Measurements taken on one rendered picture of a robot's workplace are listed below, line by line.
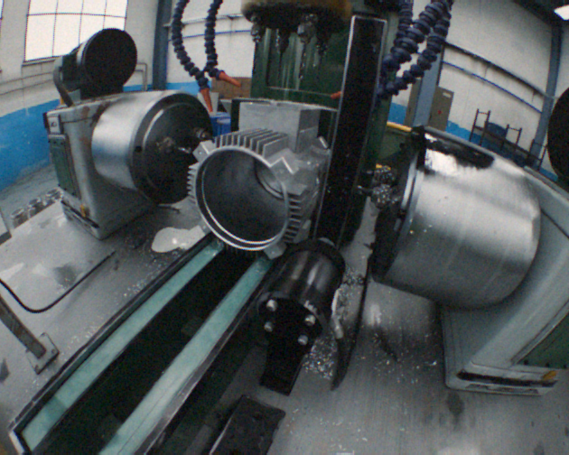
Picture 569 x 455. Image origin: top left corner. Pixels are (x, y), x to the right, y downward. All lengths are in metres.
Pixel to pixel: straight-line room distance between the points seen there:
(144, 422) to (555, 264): 0.49
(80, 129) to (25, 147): 5.18
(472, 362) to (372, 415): 0.19
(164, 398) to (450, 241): 0.34
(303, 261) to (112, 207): 0.59
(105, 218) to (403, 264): 0.68
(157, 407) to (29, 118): 5.71
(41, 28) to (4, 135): 2.18
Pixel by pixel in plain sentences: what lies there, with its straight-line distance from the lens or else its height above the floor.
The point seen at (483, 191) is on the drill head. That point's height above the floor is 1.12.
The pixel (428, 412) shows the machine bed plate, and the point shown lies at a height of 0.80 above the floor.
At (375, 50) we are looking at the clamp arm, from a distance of 0.22.
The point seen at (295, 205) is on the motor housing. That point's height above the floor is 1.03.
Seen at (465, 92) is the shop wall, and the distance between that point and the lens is 6.05.
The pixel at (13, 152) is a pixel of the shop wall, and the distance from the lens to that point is 5.73.
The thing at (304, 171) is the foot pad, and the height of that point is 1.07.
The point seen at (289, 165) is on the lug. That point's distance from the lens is 0.28.
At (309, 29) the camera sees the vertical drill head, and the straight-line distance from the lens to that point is 0.36.
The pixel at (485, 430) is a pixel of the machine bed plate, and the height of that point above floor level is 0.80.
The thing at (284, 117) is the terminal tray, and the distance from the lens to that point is 0.35.
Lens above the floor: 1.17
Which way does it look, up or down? 33 degrees down
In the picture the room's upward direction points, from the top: 8 degrees clockwise
